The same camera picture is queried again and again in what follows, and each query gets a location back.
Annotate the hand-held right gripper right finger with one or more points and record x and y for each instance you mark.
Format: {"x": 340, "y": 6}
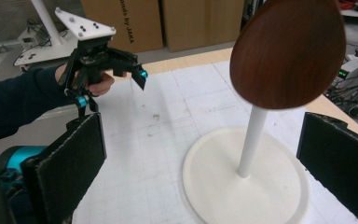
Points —
{"x": 345, "y": 168}

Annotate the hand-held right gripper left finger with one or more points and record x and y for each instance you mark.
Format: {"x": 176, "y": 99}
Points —
{"x": 65, "y": 174}

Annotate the white stand with round base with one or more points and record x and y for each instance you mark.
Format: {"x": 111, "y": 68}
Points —
{"x": 251, "y": 146}

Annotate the brown wooden spoon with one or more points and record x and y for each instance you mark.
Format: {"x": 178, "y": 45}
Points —
{"x": 286, "y": 56}

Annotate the cardboard box with black print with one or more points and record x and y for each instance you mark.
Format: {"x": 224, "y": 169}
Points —
{"x": 124, "y": 21}

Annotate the white grid mat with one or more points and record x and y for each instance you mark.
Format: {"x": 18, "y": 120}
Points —
{"x": 155, "y": 155}

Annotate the plain cardboard box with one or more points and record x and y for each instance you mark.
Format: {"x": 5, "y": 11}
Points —
{"x": 202, "y": 21}

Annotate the white device with green light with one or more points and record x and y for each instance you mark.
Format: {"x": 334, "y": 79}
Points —
{"x": 351, "y": 71}

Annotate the white pedestal with flat base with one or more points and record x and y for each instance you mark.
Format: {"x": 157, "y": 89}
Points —
{"x": 48, "y": 51}

